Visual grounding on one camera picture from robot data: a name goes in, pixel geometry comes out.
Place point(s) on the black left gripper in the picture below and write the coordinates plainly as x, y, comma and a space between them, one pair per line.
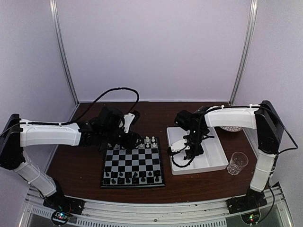
129, 144

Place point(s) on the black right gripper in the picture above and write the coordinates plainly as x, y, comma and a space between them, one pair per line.
199, 150

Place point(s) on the white plastic compartment tray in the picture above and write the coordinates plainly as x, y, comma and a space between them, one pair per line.
210, 155

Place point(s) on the black white chess board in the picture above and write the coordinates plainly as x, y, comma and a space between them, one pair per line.
138, 160

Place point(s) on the black chess pawn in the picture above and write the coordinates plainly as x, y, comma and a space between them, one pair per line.
157, 173

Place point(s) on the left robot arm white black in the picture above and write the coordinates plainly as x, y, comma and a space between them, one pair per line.
110, 127

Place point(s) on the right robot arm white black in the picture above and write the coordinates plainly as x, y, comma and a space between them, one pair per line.
261, 118

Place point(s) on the white chess pieces row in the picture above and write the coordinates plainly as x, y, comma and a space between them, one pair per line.
147, 142

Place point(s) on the patterned ceramic plate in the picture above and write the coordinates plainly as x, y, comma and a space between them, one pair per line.
231, 128

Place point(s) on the clear drinking glass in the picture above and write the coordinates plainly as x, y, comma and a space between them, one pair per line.
237, 162

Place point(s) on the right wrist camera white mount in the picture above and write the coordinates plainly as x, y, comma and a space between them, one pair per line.
178, 146

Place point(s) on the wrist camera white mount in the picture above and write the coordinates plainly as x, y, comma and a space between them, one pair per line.
178, 146
129, 119

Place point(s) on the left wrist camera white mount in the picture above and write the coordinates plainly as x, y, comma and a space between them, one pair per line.
129, 119

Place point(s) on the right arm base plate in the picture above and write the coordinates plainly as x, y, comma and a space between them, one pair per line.
243, 203

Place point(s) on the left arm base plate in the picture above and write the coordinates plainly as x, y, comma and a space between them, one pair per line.
68, 205

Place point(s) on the front aluminium rail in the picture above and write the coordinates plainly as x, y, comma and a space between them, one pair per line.
212, 213

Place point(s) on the right aluminium frame post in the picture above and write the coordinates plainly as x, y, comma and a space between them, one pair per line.
246, 47

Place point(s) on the aluminium frame post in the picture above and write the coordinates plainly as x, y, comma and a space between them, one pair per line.
246, 47
62, 52

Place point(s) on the left aluminium frame post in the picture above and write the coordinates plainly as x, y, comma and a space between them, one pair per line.
62, 52

